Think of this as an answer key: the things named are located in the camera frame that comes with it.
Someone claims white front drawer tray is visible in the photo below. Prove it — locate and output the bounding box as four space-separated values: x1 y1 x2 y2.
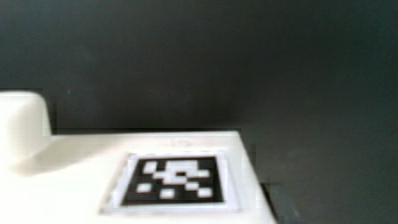
0 91 278 224

